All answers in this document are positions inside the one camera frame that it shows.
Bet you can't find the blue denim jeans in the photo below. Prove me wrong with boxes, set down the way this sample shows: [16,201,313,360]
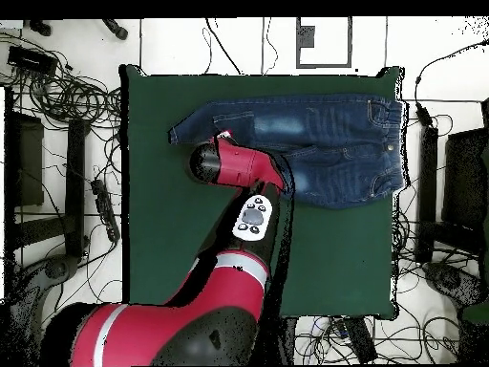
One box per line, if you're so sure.
[167,93,410,210]

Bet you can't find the black power strip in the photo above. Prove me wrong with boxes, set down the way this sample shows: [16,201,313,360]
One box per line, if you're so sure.
[333,316,378,364]
[90,178,120,243]

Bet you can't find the black stand foot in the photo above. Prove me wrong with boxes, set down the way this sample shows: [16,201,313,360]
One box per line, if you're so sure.
[28,18,52,37]
[100,18,129,40]

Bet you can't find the dark green table cloth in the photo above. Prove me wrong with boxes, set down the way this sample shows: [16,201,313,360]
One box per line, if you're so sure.
[118,64,405,320]

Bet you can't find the black power adapter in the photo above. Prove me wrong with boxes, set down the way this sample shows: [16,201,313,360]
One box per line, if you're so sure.
[415,101,436,128]

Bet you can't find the black upright bar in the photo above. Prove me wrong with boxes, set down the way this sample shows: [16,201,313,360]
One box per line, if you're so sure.
[415,127,439,265]

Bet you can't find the black electronics box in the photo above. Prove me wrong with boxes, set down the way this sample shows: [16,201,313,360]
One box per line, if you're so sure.
[6,45,59,76]

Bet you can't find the black metal column stand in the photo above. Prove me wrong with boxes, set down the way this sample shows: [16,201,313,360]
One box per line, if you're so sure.
[266,315,298,366]

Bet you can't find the black cabinet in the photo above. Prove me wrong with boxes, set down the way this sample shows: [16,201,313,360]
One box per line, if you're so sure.
[442,97,489,253]

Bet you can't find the grey square frame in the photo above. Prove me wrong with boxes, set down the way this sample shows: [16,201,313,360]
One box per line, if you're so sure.
[295,16,353,70]

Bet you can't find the black frame stand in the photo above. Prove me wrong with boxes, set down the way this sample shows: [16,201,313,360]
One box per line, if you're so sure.
[3,87,91,265]

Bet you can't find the black cable tangle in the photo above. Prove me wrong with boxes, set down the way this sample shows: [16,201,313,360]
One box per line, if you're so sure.
[0,32,123,129]

